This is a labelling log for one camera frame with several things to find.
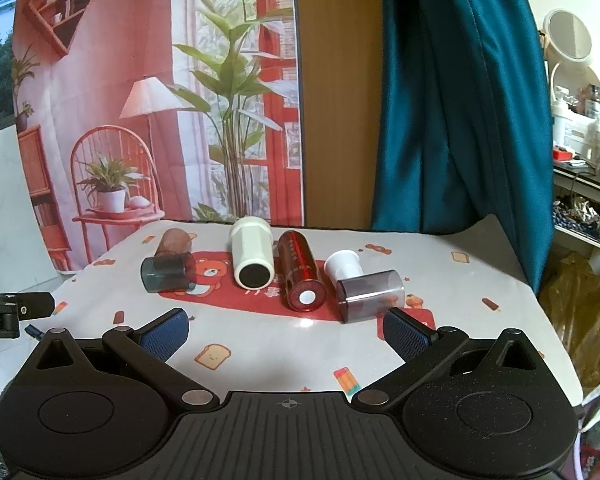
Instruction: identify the printed bear tablecloth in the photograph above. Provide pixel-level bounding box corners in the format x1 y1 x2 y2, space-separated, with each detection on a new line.
24 213 584 411

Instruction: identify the red metallic cup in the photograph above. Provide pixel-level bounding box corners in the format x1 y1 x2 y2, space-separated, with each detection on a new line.
278 230 321 313

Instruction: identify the round white vanity mirror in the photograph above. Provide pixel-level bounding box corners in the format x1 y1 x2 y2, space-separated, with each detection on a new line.
540 9 600 128

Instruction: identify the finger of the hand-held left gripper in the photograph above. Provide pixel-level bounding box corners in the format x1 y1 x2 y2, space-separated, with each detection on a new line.
0 291 56 320

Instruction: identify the white cup with grey lid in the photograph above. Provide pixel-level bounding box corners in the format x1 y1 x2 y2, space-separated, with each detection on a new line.
325 251 406 324

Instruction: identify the brown cup with teal lid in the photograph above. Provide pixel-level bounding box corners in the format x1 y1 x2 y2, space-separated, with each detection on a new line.
140 228 198 293

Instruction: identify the white storage shelf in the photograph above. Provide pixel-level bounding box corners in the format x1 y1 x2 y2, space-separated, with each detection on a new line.
551 159 600 256

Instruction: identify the white pump bottle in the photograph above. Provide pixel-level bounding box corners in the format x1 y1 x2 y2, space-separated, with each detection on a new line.
552 86 574 147

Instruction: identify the yellow plastic bag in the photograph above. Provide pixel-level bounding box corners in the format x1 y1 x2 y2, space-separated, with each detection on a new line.
536 251 600 392

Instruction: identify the wooden board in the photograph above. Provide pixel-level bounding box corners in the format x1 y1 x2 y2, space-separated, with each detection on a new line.
292 0 387 231

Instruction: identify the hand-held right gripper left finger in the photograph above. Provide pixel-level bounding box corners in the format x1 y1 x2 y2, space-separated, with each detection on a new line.
24 307 221 408

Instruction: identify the printed room backdrop cloth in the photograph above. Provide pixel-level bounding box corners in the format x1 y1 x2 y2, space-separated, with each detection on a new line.
12 0 307 274

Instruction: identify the teal curtain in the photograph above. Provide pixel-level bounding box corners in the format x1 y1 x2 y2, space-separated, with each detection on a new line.
370 0 555 297

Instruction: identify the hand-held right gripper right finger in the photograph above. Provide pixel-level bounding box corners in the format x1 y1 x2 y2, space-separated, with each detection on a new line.
352 307 548 408

